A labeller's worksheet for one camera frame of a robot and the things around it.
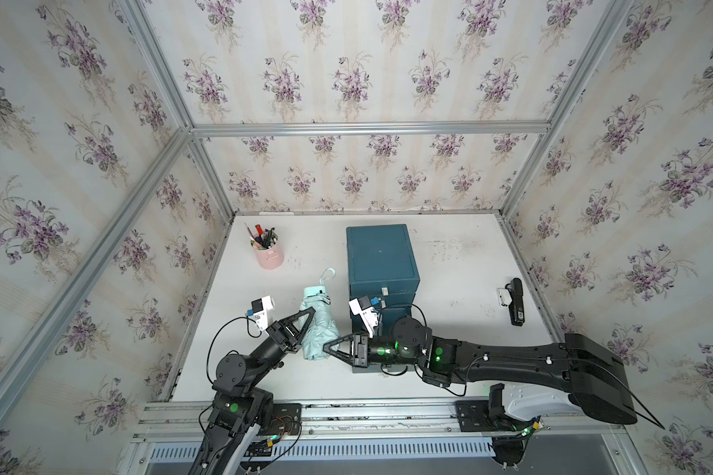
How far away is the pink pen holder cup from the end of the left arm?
1.24 feet

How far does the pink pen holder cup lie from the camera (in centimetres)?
97

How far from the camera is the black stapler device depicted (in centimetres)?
90

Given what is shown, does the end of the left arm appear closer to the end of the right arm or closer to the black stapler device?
the end of the right arm

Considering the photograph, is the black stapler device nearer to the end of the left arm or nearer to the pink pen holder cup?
the end of the left arm

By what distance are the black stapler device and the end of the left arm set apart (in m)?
0.65

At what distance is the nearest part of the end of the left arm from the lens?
1.98ft
